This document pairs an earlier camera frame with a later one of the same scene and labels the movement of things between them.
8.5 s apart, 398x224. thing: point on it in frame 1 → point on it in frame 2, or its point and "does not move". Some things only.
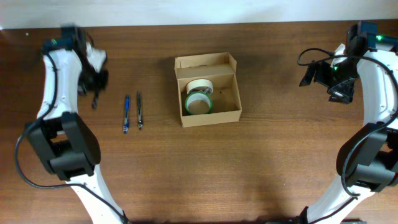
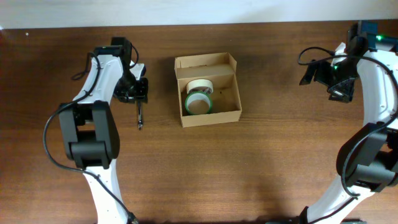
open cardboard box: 220,69 does not move
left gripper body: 93,82 → 135,96
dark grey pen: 140,116 does not move
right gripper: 323,78 does not move
